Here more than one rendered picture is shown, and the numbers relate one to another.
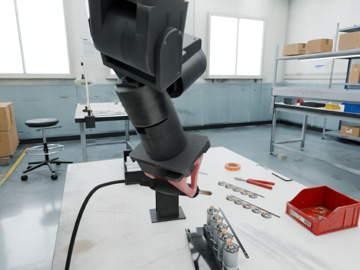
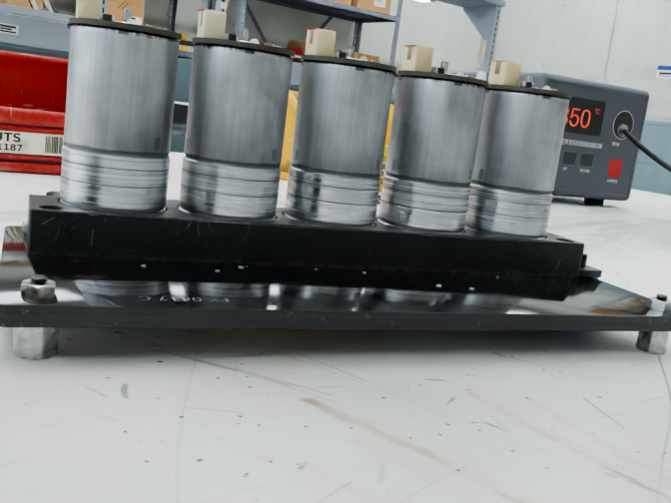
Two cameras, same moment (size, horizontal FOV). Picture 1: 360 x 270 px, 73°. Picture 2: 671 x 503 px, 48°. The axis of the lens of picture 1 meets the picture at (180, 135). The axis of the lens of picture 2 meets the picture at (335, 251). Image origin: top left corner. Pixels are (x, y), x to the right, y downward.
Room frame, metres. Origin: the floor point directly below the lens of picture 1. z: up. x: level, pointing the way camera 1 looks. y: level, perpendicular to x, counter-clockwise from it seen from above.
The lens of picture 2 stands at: (0.45, 0.12, 0.80)
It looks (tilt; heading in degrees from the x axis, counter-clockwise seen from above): 11 degrees down; 254
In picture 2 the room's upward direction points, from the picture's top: 7 degrees clockwise
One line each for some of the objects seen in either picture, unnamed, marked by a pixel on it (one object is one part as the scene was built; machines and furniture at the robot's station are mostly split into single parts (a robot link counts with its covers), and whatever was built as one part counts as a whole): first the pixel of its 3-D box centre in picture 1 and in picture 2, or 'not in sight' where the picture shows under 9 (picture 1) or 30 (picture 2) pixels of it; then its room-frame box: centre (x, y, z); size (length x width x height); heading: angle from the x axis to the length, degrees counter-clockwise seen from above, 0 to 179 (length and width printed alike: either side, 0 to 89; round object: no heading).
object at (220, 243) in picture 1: (225, 248); (429, 166); (0.37, -0.08, 0.79); 0.02 x 0.02 x 0.05
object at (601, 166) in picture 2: not in sight; (525, 136); (0.13, -0.48, 0.80); 0.15 x 0.12 x 0.10; 103
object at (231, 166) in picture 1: (232, 166); not in sight; (0.86, -0.20, 0.76); 0.06 x 0.06 x 0.01
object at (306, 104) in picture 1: (312, 104); not in sight; (3.01, -1.64, 0.77); 0.24 x 0.16 x 0.04; 17
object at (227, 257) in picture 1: (230, 260); (512, 175); (0.34, -0.08, 0.79); 0.02 x 0.02 x 0.05
